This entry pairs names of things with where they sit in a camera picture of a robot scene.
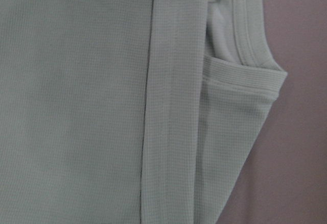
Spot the olive green long-sleeve shirt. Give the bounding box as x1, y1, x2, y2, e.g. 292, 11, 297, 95
1, 0, 287, 223

